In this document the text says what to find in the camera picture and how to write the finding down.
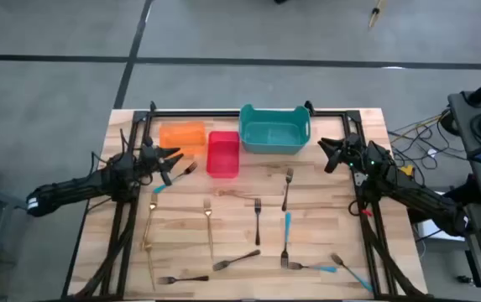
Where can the small black floor object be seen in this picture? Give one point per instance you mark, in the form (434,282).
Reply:
(464,279)

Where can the yellow clamp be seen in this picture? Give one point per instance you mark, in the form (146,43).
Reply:
(407,170)

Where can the blue spoon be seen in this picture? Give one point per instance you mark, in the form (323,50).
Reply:
(286,235)

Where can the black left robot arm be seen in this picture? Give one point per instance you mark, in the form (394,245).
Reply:
(72,189)

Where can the red-pink plastic bin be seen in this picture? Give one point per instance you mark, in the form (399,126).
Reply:
(223,155)

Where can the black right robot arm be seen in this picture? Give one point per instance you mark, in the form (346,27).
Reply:
(412,193)

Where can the orange plastic bin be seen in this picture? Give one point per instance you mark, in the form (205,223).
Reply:
(181,134)

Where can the grey equipment cart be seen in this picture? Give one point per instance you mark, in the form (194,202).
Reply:
(460,121)

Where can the rose gold metal fork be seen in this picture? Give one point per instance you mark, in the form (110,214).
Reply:
(236,194)

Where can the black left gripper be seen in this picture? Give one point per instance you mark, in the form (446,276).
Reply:
(150,157)

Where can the dark grey desk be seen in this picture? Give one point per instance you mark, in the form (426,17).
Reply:
(475,218)

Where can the black aluminium table frame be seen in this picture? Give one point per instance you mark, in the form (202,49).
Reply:
(198,113)

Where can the teal plastic basket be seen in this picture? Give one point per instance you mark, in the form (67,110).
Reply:
(273,134)

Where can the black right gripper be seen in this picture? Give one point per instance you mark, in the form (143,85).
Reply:
(351,151)

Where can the wooden stick black band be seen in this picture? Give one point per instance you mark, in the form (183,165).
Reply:
(376,14)

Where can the white box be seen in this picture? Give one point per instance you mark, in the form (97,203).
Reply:
(437,232)

